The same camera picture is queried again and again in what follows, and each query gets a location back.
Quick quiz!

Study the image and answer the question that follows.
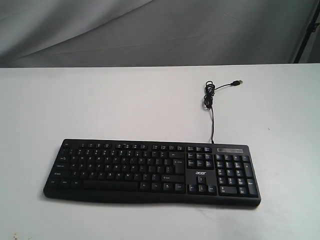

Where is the black acer keyboard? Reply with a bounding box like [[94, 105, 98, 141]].
[[43, 139, 261, 207]]

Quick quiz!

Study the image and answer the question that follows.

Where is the grey fabric backdrop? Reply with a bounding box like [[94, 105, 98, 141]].
[[0, 0, 304, 68]]

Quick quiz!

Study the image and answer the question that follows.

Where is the black backdrop stand pole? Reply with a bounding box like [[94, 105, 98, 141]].
[[293, 0, 320, 64]]

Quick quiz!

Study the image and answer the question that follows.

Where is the black keyboard usb cable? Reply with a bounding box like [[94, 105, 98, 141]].
[[201, 79, 245, 145]]

